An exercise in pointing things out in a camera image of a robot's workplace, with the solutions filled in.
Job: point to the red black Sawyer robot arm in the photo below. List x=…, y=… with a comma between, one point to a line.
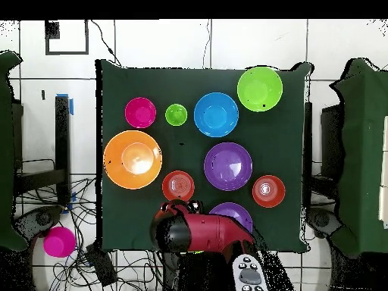
x=212, y=233

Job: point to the red-orange bowl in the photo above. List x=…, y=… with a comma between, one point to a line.
x=178, y=185
x=268, y=191

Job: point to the purple bowl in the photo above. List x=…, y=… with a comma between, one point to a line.
x=228, y=166
x=235, y=212

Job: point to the green cup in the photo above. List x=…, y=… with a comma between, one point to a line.
x=176, y=115

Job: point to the blue bowl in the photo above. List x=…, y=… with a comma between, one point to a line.
x=216, y=114

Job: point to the large orange bowl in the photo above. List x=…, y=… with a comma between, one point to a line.
x=132, y=159

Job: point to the pink bowl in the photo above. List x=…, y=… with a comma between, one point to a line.
x=140, y=112

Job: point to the dark green table cloth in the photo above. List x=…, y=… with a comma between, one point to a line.
x=272, y=136

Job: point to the large green bowl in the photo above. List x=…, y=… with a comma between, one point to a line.
x=259, y=88

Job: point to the black power adapter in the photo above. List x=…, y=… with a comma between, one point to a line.
x=101, y=265

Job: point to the black grey base foot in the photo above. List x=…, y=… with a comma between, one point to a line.
x=321, y=219
x=42, y=218

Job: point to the pink cup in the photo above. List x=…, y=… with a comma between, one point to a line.
x=59, y=242

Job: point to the green cloth covered table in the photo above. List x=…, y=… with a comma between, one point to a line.
x=360, y=151
x=6, y=151

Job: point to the black metal stool frame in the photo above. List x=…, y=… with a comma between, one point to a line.
x=62, y=136

